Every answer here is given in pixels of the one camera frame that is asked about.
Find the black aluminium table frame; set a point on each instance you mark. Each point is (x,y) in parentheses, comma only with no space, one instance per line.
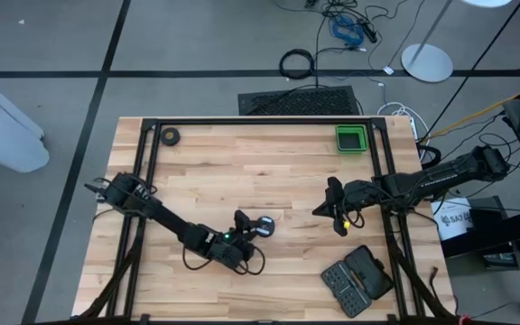
(264,121)

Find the black rolling cart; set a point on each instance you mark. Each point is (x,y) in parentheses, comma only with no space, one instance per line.
(490,234)

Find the black grid floor mat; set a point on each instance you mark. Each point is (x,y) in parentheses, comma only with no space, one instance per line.
(305,103)

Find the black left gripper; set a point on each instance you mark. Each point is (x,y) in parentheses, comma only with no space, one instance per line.
(228,250)

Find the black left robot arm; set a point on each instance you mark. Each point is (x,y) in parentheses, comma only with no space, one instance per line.
(169,219)

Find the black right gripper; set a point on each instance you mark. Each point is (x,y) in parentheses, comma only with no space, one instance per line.
(361,194)

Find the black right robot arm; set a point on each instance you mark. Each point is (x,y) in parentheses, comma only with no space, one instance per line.
(445,176)

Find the black power strip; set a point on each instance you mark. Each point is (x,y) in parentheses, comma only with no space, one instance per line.
(368,30)

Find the white plastic bin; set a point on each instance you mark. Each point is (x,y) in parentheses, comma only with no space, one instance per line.
(2,131)

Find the white printed cardboard box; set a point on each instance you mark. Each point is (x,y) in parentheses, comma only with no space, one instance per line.
(452,221)

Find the open black bit case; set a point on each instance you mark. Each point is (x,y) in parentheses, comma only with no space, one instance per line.
(368,271)

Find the green plastic tray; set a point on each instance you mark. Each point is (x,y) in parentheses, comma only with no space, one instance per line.
(339,135)

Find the black tape roll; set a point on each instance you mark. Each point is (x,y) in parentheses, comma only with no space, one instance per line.
(164,136)

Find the white power strip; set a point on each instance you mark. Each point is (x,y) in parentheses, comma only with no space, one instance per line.
(414,128)

